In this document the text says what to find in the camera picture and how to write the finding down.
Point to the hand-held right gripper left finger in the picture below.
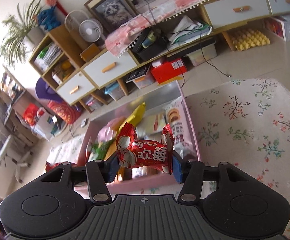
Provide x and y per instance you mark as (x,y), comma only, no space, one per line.
(112,167)

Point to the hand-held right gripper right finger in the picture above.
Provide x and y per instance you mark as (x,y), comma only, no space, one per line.
(177,170)

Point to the green snack packet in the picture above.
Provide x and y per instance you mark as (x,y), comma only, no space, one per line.
(100,150)

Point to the pink cardboard box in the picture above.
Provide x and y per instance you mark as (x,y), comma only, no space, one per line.
(147,183)

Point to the pink clear snack packet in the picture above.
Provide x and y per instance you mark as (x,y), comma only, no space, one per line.
(107,131)

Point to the white cookie packet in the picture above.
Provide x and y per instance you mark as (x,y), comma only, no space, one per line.
(177,122)

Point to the cream white snack packet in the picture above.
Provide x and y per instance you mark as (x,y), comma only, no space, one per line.
(155,122)

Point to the yellow snack packet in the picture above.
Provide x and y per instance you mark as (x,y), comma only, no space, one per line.
(135,115)

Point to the red printed bag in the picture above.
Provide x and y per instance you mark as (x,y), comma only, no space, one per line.
(65,112)

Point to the blue-lidded storage bin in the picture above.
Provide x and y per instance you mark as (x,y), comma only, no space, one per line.
(116,93)

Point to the white shopping bag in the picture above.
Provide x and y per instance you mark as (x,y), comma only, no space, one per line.
(41,130)

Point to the clear storage bin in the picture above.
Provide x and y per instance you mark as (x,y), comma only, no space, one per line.
(145,82)
(199,55)

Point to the red shoe box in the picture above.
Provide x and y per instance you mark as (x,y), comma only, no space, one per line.
(165,73)

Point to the red gift bag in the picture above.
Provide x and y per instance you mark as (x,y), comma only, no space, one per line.
(31,113)

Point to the purple hat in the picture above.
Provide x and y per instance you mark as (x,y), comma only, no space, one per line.
(42,90)

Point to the white office chair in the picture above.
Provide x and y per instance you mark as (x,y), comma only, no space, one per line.
(5,150)

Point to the small brown box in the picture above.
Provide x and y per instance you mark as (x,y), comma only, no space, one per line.
(90,52)

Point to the open black case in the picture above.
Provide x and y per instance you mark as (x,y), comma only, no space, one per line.
(150,52)

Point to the wooden side desk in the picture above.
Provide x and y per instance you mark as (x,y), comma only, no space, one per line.
(12,97)

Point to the stack of wrapped papers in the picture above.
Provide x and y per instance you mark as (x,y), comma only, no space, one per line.
(50,55)

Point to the small white fan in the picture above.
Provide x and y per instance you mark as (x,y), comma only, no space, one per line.
(90,30)

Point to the pile of loose papers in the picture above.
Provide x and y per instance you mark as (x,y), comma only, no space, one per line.
(187,30)

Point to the pink floral cloth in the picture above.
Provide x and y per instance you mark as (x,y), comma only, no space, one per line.
(140,25)

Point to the long wooden cabinet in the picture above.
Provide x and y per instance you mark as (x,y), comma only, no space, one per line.
(57,33)

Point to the yellow egg tray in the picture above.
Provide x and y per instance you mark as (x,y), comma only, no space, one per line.
(249,40)

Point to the framed cat picture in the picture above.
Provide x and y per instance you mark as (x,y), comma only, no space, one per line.
(112,10)

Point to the blue plush toy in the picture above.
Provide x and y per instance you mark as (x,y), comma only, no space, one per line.
(47,17)

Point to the green potted plant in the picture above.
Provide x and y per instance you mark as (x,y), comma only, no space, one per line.
(20,30)

